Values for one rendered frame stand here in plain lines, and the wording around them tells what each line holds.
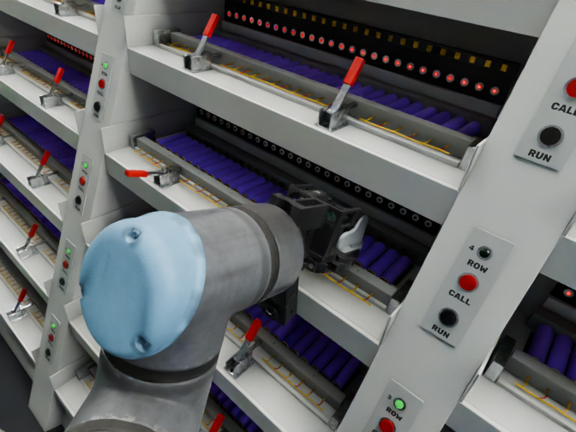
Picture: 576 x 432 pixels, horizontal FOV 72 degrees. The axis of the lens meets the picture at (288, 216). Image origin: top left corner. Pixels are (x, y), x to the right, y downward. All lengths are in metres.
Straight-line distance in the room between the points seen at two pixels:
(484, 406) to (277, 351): 0.31
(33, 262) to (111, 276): 0.92
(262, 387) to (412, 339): 0.27
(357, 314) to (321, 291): 0.05
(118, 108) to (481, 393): 0.72
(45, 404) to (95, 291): 0.93
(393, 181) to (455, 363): 0.20
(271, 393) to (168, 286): 0.42
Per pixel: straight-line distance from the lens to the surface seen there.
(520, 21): 0.47
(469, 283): 0.44
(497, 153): 0.43
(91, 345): 0.96
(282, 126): 0.53
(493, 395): 0.51
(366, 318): 0.51
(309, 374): 0.64
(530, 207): 0.43
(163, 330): 0.26
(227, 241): 0.29
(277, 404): 0.64
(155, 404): 0.31
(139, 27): 0.81
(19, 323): 1.31
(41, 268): 1.16
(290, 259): 0.34
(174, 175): 0.71
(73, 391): 1.13
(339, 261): 0.47
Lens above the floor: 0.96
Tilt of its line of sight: 17 degrees down
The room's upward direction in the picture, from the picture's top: 21 degrees clockwise
